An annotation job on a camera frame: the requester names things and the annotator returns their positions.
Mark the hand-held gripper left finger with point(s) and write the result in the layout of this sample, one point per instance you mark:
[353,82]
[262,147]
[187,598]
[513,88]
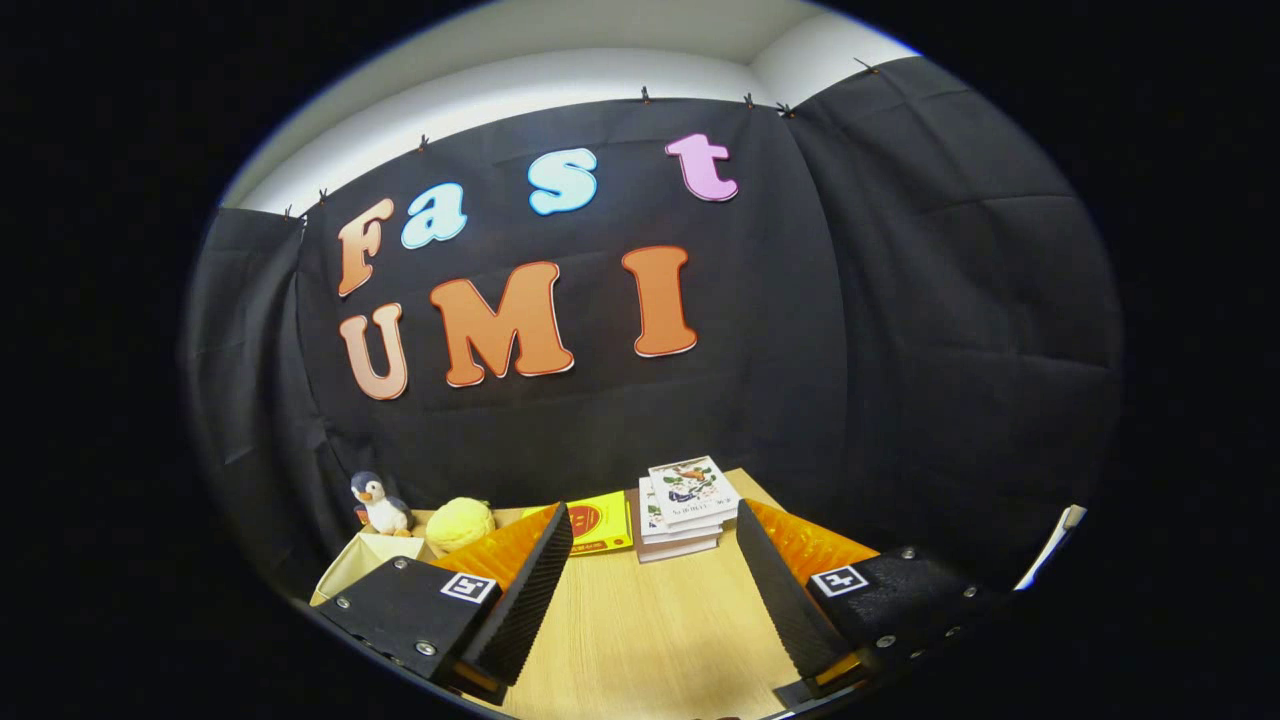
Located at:
[525,600]

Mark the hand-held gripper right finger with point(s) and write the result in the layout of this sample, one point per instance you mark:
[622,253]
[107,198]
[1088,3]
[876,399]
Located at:
[785,600]

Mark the beige fabric storage box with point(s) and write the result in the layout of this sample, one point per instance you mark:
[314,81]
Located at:
[355,565]

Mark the yellow round plush toy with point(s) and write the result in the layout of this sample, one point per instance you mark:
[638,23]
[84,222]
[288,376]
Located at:
[460,522]

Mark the yellow book red circle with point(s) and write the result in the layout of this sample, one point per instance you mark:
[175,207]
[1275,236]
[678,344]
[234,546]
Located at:
[600,522]

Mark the white book illustrated cover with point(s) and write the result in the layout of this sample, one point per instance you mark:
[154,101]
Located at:
[692,490]

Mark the penguin plush toy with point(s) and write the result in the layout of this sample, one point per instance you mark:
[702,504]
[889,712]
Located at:
[380,505]

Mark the row of small cloth clips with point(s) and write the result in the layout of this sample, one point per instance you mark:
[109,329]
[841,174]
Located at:
[645,96]

